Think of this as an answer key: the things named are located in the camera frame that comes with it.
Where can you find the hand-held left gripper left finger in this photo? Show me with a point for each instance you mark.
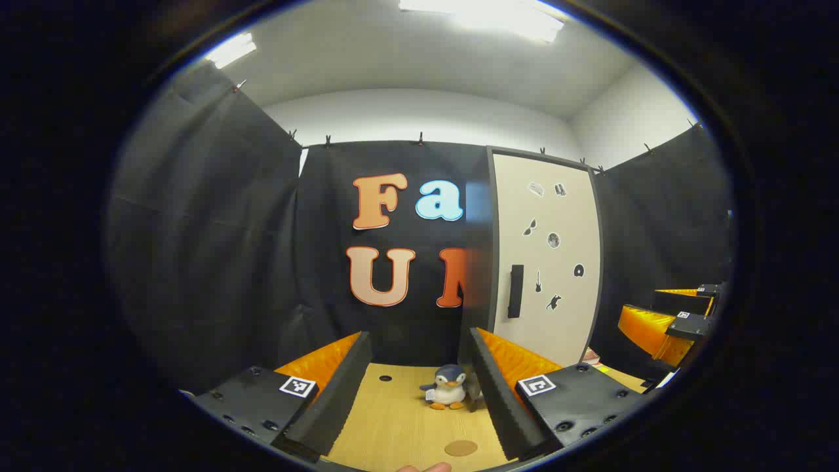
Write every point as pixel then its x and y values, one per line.
pixel 341 393

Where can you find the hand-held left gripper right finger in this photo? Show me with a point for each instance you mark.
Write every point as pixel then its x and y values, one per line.
pixel 495 400

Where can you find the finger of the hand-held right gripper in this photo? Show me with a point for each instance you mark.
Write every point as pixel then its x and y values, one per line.
pixel 688 326
pixel 711 290

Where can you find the grey cabinet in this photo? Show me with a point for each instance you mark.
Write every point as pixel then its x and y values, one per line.
pixel 482 288

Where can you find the white cabinet door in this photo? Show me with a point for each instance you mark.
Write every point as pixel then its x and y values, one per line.
pixel 570 216

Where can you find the penguin plush toy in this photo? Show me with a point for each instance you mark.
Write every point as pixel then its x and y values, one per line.
pixel 448 390

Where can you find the white side table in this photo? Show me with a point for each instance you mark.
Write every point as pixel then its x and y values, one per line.
pixel 667 381

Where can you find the black backdrop cloth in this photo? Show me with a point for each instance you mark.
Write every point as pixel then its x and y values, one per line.
pixel 229 229

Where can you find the large ceiling light panel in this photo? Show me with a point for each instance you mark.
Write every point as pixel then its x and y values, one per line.
pixel 498 19

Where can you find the narrow ceiling light strip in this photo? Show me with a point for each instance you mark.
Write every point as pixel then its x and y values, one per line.
pixel 231 50

